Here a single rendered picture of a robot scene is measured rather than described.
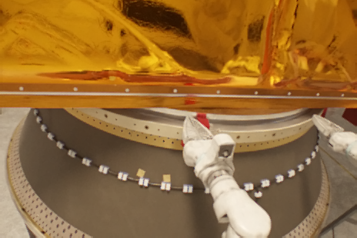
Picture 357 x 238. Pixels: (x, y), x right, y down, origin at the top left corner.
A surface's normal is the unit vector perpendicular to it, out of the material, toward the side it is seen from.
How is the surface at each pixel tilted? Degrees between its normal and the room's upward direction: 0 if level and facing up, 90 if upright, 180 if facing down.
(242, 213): 10
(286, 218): 62
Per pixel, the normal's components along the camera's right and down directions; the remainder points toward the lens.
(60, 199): -0.37, -0.11
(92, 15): 0.27, 0.42
